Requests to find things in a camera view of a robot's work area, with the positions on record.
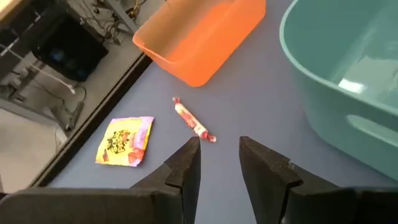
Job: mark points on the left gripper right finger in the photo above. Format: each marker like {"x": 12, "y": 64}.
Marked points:
{"x": 267, "y": 174}

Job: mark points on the orange plastic bin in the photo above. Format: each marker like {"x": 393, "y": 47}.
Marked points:
{"x": 199, "y": 46}

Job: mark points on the pink white candy roll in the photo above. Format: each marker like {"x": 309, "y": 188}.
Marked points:
{"x": 192, "y": 119}

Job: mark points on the wooden desk top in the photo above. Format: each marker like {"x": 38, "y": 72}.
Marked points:
{"x": 7, "y": 6}

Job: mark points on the teal plastic bin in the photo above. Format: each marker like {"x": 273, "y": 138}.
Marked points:
{"x": 326, "y": 102}

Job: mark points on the yellow Sour Patch candy packet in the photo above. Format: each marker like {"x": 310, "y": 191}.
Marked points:
{"x": 124, "y": 141}

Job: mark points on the black computer box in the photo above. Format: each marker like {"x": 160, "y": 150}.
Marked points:
{"x": 70, "y": 49}

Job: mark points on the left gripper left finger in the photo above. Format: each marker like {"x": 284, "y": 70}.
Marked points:
{"x": 183, "y": 168}

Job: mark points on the grey desk leg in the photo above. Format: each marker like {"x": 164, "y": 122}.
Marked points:
{"x": 122, "y": 17}
{"x": 31, "y": 113}

